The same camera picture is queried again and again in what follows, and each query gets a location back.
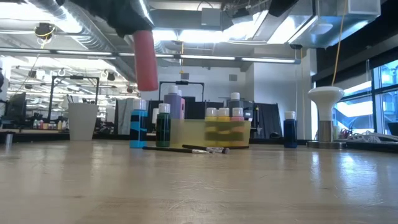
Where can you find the rectangular metal ventilation duct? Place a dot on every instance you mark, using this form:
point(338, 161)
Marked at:
point(342, 25)

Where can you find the large coral red paint bottle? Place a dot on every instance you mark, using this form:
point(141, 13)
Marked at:
point(145, 62)

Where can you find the large purple paint bottle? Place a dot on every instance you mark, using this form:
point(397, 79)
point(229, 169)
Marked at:
point(175, 105)

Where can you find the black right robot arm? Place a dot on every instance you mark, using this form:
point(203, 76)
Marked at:
point(281, 6)

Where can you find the yellow translucent plastic bin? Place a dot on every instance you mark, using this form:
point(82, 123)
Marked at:
point(189, 133)

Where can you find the small green paint bottle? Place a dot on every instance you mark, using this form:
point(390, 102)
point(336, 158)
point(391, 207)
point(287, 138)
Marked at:
point(163, 127)

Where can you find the long tube light bar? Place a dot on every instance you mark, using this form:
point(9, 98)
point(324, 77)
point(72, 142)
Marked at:
point(217, 58)

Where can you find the small blue paint bottle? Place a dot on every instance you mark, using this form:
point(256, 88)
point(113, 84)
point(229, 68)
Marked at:
point(138, 124)

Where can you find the grey plastic cup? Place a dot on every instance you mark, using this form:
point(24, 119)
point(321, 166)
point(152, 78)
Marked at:
point(82, 124)

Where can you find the small yellow paint bottle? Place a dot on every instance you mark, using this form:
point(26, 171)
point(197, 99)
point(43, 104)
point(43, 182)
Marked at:
point(211, 112)
point(224, 112)

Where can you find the small pink paint bottle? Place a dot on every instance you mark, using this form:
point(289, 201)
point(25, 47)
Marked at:
point(237, 112)

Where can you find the round silver ventilation duct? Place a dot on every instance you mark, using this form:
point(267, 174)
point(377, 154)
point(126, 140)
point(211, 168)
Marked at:
point(90, 34)

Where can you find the large grey paint bottle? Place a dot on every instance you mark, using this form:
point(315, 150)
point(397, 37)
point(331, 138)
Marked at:
point(235, 101)

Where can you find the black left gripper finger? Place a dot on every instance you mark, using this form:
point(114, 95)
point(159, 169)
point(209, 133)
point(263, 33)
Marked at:
point(130, 25)

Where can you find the large light pink paint bottle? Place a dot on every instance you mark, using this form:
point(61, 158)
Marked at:
point(182, 109)

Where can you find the small dark purple paint bottle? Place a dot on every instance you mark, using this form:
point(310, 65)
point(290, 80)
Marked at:
point(290, 130)

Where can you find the black gantry frame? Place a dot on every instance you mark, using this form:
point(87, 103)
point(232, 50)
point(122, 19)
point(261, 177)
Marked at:
point(74, 77)
point(182, 82)

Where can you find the dark computer monitor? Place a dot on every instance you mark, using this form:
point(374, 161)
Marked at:
point(17, 105)

